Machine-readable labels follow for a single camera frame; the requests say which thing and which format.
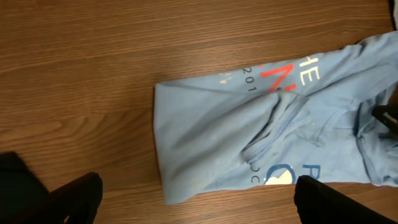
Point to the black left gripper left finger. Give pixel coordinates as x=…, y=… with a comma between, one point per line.
x=76, y=202

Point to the black garment on left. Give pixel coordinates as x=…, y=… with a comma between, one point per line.
x=20, y=188

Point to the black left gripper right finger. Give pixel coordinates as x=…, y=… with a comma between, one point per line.
x=318, y=203

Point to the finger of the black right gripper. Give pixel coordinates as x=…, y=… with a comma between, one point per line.
x=387, y=115

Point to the light blue t-shirt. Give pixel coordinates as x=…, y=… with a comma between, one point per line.
x=269, y=124

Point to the beige folded garment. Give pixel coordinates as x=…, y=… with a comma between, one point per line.
x=395, y=13

